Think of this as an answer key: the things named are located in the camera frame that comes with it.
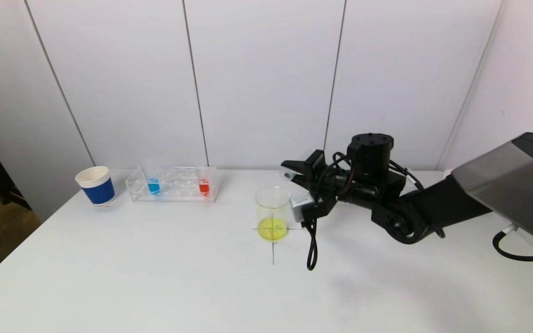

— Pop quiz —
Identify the clear glass beaker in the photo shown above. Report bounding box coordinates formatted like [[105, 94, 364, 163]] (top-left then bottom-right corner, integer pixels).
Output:
[[254, 186, 292, 242]]

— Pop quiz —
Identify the red pigment test tube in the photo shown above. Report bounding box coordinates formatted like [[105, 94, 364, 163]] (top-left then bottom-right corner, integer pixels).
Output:
[[197, 166, 211, 197]]

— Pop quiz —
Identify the clear acrylic test tube rack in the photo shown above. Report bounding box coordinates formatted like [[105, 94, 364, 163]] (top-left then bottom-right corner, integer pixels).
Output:
[[126, 166, 219, 204], [398, 167, 423, 191]]

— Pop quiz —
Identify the blue pigment test tube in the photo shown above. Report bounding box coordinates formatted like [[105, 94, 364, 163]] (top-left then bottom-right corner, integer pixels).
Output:
[[145, 160, 161, 196]]

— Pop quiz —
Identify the blue sleeved paper cup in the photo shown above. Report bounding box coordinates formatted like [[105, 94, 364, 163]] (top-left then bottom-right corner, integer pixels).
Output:
[[75, 166, 115, 207]]

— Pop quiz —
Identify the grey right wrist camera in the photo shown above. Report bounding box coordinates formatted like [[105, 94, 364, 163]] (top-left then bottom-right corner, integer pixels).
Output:
[[291, 193, 316, 222]]

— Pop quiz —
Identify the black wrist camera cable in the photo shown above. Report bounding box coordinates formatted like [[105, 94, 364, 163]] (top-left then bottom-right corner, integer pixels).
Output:
[[304, 150, 355, 271]]

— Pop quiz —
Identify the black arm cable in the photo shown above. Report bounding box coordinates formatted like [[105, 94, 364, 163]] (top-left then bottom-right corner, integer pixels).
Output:
[[492, 224, 533, 262]]

